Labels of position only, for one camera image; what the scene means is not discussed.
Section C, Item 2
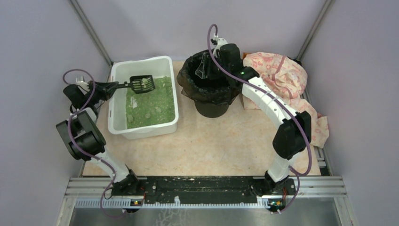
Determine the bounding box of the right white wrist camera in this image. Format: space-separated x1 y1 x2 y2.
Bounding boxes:
210 37 228 52

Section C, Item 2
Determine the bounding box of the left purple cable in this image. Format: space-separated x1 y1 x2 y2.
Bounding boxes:
63 69 128 218

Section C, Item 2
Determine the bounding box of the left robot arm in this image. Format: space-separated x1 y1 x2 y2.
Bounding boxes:
56 81 145 196

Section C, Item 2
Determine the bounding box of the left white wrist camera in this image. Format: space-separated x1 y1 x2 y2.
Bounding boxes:
75 77 88 89

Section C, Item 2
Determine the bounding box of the purple cable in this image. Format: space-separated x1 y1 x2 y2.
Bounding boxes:
63 69 128 218
207 24 312 214

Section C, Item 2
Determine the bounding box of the black garbage bag liner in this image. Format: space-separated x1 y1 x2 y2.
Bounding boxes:
176 50 239 105

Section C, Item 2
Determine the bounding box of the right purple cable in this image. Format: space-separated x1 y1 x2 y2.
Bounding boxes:
207 24 312 214

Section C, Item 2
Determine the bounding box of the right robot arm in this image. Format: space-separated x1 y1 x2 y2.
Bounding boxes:
184 43 311 188

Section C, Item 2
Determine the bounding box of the white plastic litter box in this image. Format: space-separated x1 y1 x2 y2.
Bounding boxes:
108 56 179 140

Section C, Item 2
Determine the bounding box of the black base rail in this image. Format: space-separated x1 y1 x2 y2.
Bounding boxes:
64 169 300 210

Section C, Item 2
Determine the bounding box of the pink floral cloth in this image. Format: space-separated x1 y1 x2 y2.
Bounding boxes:
243 52 329 148

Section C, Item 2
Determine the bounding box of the black litter scoop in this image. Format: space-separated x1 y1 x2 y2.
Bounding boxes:
116 75 156 94

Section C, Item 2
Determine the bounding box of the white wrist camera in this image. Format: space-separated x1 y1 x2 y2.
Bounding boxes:
75 77 88 89
210 37 228 52

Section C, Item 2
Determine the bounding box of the black trash bin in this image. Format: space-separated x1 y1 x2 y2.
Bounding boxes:
194 101 230 118

